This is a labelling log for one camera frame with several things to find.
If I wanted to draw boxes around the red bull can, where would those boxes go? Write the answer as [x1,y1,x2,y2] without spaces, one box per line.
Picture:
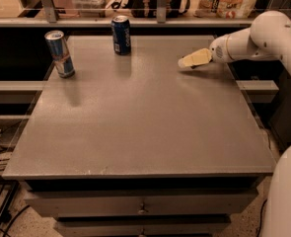
[44,31,75,78]

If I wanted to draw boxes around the blue pepsi can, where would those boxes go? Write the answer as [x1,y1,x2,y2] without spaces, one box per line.
[111,15,131,55]

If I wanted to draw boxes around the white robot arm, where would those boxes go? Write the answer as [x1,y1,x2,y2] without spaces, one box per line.
[178,11,291,237]

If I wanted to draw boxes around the grey drawer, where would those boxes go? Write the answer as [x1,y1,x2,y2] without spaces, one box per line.
[54,215,231,237]
[25,189,257,217]

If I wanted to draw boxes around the lower grey drawer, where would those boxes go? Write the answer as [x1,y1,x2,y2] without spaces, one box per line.
[54,215,231,237]

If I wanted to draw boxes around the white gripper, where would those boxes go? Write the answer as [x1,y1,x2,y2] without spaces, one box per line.
[178,35,229,68]

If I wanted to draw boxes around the black cable right floor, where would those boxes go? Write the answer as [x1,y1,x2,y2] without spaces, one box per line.
[255,198,268,237]

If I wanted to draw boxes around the upper grey drawer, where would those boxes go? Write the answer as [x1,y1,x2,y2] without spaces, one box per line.
[25,189,257,217]

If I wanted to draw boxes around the black cables left floor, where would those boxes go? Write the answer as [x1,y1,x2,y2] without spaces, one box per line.
[0,121,31,237]

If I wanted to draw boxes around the black bag on shelf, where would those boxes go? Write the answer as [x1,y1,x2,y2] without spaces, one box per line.
[111,0,190,18]

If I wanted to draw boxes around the metal shelf rail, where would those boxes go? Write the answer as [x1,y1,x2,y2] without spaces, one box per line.
[0,15,256,29]

